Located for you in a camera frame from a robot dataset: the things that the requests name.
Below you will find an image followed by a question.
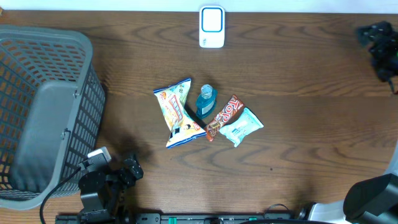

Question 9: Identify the yellow snack chips bag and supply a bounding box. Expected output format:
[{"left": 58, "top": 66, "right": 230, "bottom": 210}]
[{"left": 153, "top": 78, "right": 206, "bottom": 149}]

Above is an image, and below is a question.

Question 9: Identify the blue mouthwash bottle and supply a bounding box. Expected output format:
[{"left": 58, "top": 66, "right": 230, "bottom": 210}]
[{"left": 196, "top": 84, "right": 218, "bottom": 119}]

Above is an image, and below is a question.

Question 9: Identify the red orange chocolate bar wrapper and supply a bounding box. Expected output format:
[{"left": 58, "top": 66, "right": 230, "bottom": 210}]
[{"left": 205, "top": 95, "right": 244, "bottom": 142}]

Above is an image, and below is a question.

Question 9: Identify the mint green wipes pack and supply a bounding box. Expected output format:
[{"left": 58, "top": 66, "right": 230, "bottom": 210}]
[{"left": 220, "top": 108, "right": 264, "bottom": 147}]

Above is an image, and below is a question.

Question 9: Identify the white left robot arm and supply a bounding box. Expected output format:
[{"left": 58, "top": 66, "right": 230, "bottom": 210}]
[{"left": 77, "top": 153, "right": 144, "bottom": 223}]

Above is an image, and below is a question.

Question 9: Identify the grey plastic lattice basket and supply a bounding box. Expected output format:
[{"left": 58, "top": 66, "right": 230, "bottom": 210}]
[{"left": 1, "top": 25, "right": 105, "bottom": 210}]

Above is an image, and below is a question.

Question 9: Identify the black mounting rail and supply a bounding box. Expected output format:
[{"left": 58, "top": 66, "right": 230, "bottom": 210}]
[{"left": 55, "top": 212, "right": 299, "bottom": 224}]

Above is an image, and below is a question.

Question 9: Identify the black left camera cable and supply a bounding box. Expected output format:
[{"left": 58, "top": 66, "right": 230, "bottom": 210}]
[{"left": 39, "top": 166, "right": 83, "bottom": 224}]

